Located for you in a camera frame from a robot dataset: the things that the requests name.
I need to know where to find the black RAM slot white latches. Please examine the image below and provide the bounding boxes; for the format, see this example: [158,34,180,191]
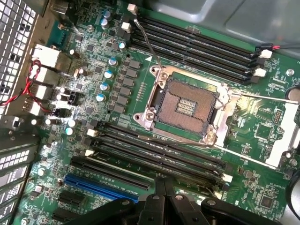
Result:
[84,149,223,200]
[121,22,267,78]
[86,127,234,183]
[127,3,274,59]

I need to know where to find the thin black wire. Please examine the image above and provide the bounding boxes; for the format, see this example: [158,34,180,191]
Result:
[254,43,300,52]

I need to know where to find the red and black twisted wire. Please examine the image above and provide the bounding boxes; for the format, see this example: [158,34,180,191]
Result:
[0,59,51,113]

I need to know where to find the silver coin battery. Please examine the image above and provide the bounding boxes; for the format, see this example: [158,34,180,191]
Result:
[286,85,300,103]

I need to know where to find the long black expansion slot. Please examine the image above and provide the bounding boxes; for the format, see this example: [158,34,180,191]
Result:
[71,155,151,191]

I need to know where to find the long blue expansion slot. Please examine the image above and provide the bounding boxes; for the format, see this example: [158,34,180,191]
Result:
[63,172,139,204]

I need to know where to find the green Dell motherboard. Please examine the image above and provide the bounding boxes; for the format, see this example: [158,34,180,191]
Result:
[10,0,300,225]

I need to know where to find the thick black wire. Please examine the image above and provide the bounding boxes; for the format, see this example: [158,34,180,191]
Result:
[286,168,300,218]

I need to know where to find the open black silver PC case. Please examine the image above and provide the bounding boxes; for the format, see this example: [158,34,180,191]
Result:
[0,0,300,225]

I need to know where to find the CPU socket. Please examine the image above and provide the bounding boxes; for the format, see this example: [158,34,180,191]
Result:
[133,65,233,149]

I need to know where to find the thin metal locking lever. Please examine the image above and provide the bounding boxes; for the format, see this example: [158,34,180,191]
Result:
[133,18,166,70]

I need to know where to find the short black expansion slot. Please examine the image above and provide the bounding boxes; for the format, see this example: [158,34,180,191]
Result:
[58,190,85,206]
[52,207,82,223]

